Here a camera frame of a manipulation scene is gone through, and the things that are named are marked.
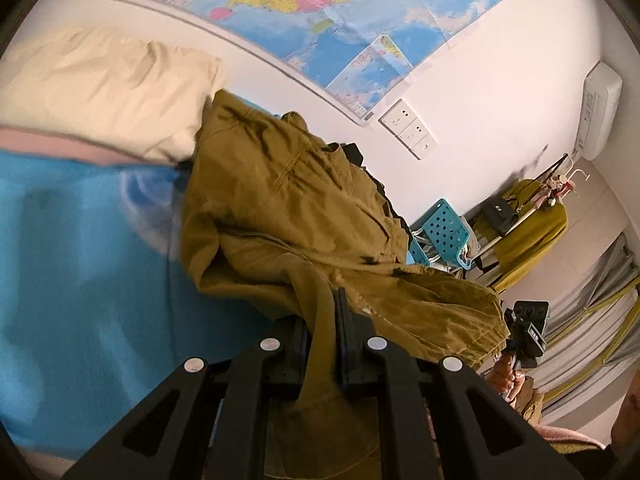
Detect colourful wall map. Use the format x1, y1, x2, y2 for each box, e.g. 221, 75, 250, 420
70, 0, 505, 123

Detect black bag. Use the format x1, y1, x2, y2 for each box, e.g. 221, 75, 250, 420
481, 197, 521, 236

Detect white air conditioner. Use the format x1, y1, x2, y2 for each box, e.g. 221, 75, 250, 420
572, 62, 623, 161

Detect olive green jacket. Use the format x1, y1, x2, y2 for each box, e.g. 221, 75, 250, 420
179, 89, 511, 480

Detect grey curtain with yellow stripes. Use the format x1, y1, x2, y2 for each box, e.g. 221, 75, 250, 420
540, 230, 640, 426

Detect pink cloth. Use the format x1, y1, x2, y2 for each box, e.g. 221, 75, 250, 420
0, 127, 151, 167

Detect yellow hanging garment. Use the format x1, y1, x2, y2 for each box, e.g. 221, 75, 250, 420
492, 180, 568, 293

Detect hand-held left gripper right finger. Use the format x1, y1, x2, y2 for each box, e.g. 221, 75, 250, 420
332, 287, 583, 480

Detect person's right hand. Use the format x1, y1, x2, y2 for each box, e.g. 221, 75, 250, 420
487, 357, 526, 403

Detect white clothes rack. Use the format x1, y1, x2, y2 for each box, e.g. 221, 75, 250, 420
470, 152, 591, 273

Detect blue blanket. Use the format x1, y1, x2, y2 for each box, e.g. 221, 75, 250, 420
0, 150, 301, 461

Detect white wall socket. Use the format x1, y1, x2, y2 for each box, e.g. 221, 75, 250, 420
397, 119, 430, 148
378, 99, 417, 133

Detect pink hanging ornament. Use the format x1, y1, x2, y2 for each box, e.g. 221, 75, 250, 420
532, 174, 577, 207

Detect teal plastic basket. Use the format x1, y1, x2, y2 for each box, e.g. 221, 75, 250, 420
407, 198, 473, 268

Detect cream pillow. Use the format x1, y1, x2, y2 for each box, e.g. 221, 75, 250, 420
0, 25, 223, 166

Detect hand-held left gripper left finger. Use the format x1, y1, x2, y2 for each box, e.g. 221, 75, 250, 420
62, 315, 313, 480

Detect white clothes in rack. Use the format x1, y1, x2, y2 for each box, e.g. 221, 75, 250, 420
460, 220, 495, 273

